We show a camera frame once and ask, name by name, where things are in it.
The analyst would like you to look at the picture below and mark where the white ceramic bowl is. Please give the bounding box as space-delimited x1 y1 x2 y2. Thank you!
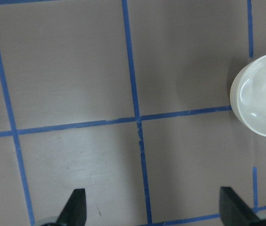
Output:
230 55 266 137

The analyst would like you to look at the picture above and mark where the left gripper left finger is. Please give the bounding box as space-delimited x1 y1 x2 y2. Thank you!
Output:
55 188 87 226

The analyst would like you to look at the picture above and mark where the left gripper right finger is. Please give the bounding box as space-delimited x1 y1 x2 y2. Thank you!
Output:
219 186 260 226

